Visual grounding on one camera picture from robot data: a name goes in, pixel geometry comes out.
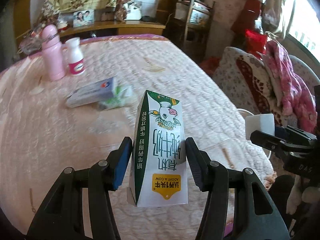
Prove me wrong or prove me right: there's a white foam block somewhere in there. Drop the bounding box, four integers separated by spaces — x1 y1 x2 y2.
245 113 275 140

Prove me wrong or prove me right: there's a white green milk carton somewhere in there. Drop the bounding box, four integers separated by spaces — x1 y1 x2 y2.
127 90 188 207

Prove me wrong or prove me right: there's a white blue medicine box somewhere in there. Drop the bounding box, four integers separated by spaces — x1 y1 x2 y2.
66 77 117 108

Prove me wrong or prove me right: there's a floral cushion with red pattern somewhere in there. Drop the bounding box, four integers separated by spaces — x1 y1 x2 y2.
212 47 281 117

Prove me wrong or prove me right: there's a pink floral garment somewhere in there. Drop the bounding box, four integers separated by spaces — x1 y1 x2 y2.
261 40 317 133

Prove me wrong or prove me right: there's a wooden shelf rack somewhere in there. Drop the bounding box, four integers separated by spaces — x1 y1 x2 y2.
168 0 215 58

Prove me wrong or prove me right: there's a framed couple photo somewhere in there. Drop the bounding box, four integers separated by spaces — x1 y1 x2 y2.
73 9 95 28

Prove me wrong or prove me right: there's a white green tissue pack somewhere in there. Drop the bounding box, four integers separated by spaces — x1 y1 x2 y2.
97 85 136 111

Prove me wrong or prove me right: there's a red bag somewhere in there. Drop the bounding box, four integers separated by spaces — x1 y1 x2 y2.
245 29 267 59

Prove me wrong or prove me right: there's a white plush toy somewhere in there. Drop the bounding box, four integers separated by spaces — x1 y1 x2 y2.
286 175 319 215

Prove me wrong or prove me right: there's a white pill bottle magenta label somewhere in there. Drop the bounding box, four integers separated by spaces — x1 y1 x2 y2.
65 37 85 75

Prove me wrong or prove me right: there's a pink thermos bottle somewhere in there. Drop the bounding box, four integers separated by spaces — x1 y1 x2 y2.
41 24 66 81

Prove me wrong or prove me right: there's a white framed wedding photo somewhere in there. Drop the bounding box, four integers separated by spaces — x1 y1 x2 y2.
124 0 142 21

